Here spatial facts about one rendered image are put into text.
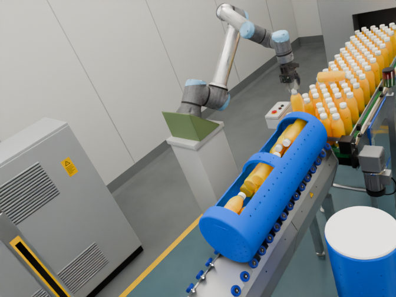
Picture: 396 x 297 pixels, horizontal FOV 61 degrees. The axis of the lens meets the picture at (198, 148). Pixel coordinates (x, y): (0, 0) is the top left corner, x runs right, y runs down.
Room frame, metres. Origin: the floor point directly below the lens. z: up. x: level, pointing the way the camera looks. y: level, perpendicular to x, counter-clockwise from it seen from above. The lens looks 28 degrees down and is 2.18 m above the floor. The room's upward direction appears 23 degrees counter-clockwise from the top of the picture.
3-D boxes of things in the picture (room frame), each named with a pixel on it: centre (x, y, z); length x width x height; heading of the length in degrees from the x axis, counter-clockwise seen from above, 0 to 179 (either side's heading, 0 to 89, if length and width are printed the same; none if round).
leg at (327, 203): (1.62, -0.64, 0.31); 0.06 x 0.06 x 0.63; 41
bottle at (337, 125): (1.69, -0.82, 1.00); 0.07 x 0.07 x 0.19
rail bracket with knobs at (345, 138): (1.59, -0.81, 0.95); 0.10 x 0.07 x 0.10; 41
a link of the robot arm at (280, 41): (1.85, -0.66, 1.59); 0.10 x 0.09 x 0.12; 9
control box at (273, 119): (2.07, -0.61, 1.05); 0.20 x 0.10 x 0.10; 131
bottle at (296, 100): (1.86, -0.68, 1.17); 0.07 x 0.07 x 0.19
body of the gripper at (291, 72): (1.85, -0.66, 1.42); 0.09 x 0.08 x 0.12; 131
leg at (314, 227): (1.73, -0.55, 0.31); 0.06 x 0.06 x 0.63; 41
